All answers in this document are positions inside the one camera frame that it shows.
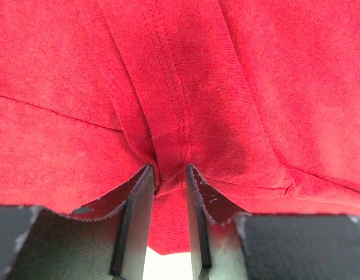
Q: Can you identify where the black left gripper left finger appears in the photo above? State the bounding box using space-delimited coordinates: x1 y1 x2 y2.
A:
0 165 154 279

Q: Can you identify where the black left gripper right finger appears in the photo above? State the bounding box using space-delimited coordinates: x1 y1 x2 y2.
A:
186 164 360 279

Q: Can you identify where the red t shirt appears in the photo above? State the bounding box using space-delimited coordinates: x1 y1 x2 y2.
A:
0 1 360 254

